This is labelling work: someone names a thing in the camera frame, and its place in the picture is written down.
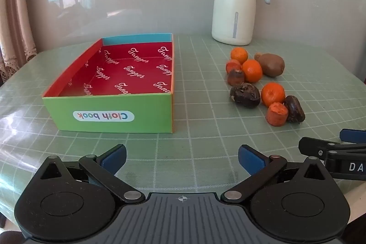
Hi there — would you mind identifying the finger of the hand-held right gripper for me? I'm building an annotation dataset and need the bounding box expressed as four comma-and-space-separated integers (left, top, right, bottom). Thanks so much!
339, 129, 366, 144
298, 137, 366, 161

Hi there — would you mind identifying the white thermos jug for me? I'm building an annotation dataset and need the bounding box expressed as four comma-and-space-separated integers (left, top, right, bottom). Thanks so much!
211, 0, 271, 46

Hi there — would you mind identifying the green grid tablecloth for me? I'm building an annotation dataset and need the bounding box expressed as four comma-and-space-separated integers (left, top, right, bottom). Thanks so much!
0, 34, 366, 233

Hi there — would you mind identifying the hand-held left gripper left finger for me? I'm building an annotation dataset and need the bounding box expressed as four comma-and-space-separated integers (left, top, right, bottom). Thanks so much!
34, 144, 146, 207

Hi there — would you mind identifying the orange tangerine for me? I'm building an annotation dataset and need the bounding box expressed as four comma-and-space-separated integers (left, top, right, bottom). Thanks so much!
242, 59, 263, 83
230, 47, 249, 64
261, 82, 286, 108

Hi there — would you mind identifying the colourful cardboard box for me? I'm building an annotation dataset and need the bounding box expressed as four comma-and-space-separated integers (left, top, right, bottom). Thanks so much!
42, 33, 175, 134

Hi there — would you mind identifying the dark water chestnut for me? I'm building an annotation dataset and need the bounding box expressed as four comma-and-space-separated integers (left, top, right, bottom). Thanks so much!
283, 95, 306, 124
230, 83, 261, 108

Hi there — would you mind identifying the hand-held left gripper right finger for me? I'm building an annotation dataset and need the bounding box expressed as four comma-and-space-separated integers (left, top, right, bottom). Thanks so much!
221, 145, 332, 206

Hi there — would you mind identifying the beige lace curtain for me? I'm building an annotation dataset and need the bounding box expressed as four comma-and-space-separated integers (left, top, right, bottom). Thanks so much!
0, 0, 38, 87

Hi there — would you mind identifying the brown kiwi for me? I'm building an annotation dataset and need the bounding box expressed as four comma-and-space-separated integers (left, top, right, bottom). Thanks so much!
255, 53, 286, 78

